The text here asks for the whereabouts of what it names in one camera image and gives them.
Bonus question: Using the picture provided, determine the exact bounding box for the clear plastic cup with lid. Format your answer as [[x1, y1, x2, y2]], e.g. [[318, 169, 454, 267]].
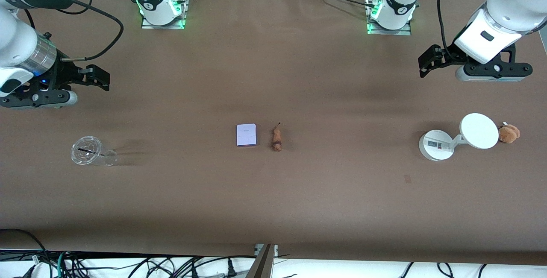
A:
[[71, 136, 118, 167]]

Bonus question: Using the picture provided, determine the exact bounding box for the brown plush toy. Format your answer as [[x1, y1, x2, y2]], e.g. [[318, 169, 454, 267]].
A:
[[498, 122, 521, 144]]

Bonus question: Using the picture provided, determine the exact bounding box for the brown table cover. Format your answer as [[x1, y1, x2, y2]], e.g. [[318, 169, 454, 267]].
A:
[[0, 0, 547, 266]]

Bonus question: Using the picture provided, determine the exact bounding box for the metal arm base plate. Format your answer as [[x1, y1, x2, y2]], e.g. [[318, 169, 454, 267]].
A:
[[365, 0, 413, 36], [141, 0, 189, 29]]

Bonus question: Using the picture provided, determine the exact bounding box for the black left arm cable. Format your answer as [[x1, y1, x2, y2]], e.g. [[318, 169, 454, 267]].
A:
[[436, 0, 460, 63]]

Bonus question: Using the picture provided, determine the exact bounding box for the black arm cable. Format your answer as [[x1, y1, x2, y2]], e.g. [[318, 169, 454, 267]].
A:
[[9, 0, 124, 61], [436, 0, 460, 63]]

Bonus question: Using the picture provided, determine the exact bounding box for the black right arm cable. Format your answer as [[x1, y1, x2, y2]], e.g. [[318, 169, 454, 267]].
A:
[[9, 0, 124, 61]]

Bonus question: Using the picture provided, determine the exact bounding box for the metal post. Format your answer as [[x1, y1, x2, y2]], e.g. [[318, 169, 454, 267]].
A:
[[246, 244, 278, 278]]

